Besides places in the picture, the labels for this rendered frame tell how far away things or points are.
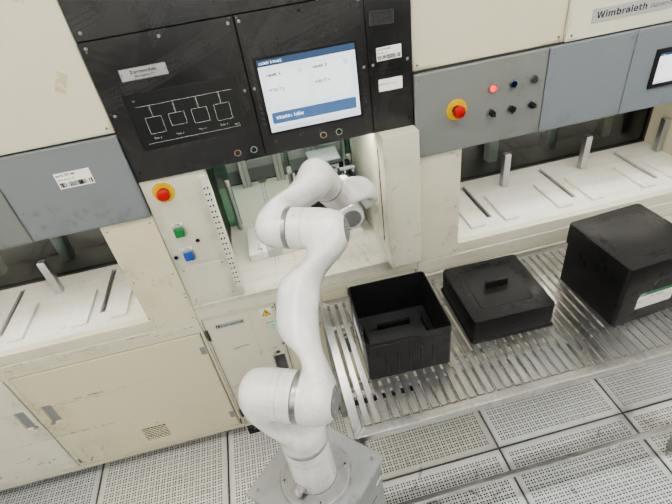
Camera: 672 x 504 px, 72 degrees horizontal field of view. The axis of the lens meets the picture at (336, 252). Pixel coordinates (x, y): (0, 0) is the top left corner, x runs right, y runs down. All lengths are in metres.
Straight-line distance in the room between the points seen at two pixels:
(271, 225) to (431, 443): 1.51
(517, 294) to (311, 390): 0.91
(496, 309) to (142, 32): 1.32
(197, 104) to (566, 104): 1.20
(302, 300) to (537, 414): 1.64
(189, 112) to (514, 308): 1.19
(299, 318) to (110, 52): 0.84
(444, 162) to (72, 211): 1.20
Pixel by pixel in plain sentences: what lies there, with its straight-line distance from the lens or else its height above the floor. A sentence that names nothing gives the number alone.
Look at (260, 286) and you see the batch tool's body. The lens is 1.81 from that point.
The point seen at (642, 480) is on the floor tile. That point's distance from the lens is 2.42.
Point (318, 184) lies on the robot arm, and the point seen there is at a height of 1.47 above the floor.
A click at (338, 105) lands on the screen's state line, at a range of 1.47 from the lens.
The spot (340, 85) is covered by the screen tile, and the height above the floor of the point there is 1.57.
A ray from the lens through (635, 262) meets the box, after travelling 1.69.
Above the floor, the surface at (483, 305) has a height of 0.86.
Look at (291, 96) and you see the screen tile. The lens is 1.43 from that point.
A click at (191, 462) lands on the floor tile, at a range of 2.49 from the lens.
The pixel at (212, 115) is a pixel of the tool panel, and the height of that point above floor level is 1.56.
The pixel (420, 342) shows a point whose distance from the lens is 1.49.
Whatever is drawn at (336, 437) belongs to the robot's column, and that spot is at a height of 0.76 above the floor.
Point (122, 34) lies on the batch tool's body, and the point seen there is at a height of 1.80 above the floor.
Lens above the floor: 2.01
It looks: 37 degrees down
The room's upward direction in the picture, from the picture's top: 9 degrees counter-clockwise
